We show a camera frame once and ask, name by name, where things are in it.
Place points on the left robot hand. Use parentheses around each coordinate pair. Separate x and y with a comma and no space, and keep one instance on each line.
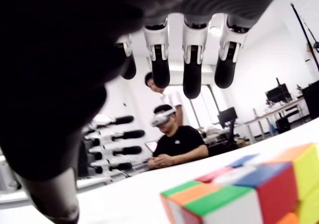
(124,134)

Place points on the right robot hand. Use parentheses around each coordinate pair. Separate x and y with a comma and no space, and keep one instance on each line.
(49,59)

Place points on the multicolour Rubik's cube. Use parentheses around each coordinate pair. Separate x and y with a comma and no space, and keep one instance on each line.
(249,191)

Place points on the open laptop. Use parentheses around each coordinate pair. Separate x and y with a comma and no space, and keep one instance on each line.
(152,146)

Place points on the white VR headset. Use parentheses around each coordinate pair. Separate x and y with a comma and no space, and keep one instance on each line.
(159,120)

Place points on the seated person in black shirt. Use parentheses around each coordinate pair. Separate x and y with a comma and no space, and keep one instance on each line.
(179,142)

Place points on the standing person in white shirt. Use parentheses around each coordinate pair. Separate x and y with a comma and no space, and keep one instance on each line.
(172,97)

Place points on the bright window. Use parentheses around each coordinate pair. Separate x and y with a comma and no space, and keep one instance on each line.
(209,104)

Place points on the black computer monitor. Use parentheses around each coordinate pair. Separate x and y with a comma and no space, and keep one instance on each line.
(276,92)
(227,115)

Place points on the long white office desk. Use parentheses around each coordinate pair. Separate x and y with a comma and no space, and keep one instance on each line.
(274,112)

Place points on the black gantry pole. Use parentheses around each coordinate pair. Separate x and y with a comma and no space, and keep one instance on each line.
(302,27)

